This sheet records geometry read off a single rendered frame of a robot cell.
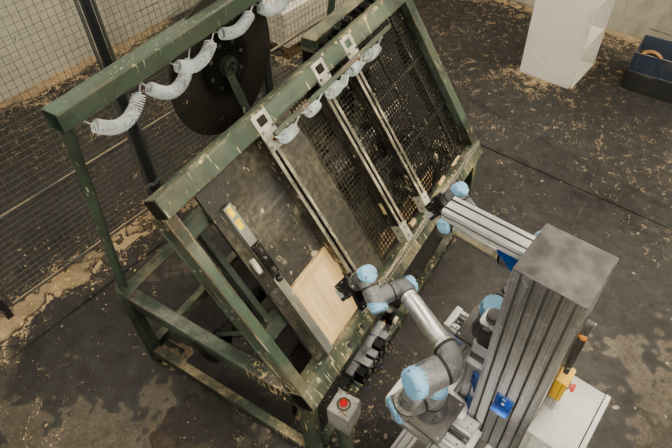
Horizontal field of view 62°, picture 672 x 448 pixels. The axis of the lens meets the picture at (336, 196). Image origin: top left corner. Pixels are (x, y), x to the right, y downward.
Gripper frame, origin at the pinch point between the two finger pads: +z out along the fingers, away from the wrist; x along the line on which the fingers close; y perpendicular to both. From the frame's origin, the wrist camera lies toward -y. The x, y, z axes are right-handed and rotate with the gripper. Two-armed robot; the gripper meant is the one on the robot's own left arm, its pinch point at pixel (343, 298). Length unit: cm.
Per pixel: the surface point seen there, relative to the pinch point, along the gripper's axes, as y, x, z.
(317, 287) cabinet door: 11.5, -7.8, 31.3
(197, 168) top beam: 81, 19, -23
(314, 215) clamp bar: 38.6, -24.2, 11.9
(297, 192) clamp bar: 52, -22, 4
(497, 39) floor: 79, -458, 193
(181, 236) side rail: 65, 40, -11
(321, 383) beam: -24, 20, 43
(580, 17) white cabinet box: 28, -414, 77
